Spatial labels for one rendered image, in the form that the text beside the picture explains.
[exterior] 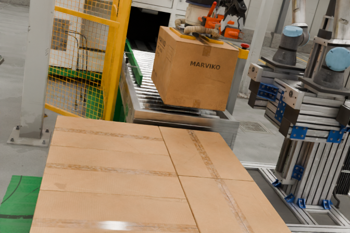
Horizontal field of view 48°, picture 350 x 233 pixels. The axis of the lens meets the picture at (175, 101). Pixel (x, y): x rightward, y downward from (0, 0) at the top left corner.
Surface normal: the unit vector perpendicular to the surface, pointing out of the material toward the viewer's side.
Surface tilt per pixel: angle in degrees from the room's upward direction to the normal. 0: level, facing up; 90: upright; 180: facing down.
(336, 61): 97
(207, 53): 90
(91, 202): 0
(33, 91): 90
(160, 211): 0
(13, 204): 0
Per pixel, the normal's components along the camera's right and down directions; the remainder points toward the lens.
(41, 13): 0.19, 0.34
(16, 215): 0.19, -0.94
